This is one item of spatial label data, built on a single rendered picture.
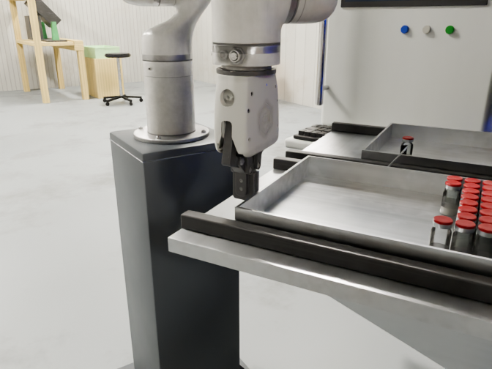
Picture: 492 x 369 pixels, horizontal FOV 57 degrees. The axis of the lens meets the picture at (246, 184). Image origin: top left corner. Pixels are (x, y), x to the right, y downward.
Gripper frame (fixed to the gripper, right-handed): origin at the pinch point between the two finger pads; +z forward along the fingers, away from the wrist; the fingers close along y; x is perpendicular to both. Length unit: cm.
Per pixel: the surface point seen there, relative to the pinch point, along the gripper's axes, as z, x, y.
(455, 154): 4, -23, 45
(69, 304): 93, 115, 57
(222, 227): 2.7, -1.1, -8.2
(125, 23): -10, 592, 634
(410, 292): 4.2, -23.6, -9.5
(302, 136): 11, 18, 70
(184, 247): 5.1, 2.7, -11.1
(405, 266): 2.2, -22.6, -8.1
